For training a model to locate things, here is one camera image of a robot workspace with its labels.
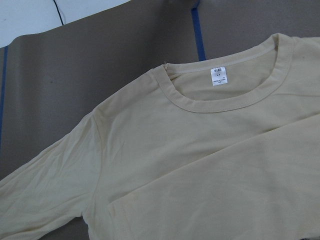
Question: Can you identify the beige long-sleeve printed shirt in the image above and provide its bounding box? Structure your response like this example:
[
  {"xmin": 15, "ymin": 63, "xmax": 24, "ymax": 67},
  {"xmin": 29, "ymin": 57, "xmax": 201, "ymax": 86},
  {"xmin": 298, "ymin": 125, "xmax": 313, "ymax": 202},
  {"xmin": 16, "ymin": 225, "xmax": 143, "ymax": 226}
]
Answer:
[{"xmin": 0, "ymin": 33, "xmax": 320, "ymax": 240}]

